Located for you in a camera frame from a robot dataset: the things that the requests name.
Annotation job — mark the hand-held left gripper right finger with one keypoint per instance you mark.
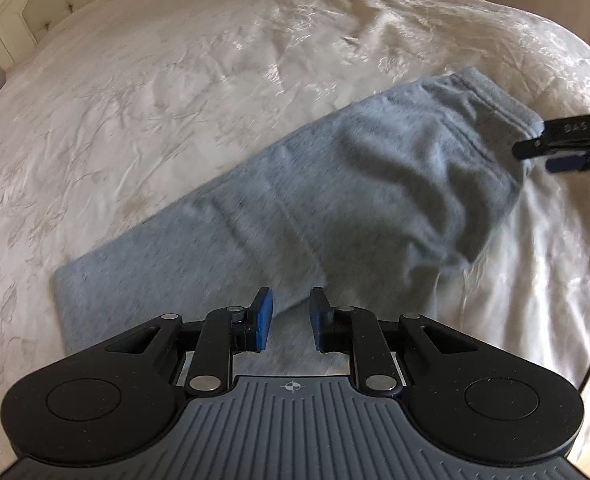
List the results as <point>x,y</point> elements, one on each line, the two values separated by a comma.
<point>317,320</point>

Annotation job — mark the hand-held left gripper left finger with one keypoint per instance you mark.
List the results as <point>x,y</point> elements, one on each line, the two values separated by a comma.
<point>264,319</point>

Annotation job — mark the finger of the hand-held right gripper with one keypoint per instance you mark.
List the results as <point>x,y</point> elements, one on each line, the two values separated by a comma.
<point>565,135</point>
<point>567,164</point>

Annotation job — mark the grey pants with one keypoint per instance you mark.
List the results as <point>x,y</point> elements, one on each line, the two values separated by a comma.
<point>350,185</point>

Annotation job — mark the cream patterned bedspread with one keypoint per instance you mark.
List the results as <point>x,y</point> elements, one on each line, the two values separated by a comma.
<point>175,85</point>

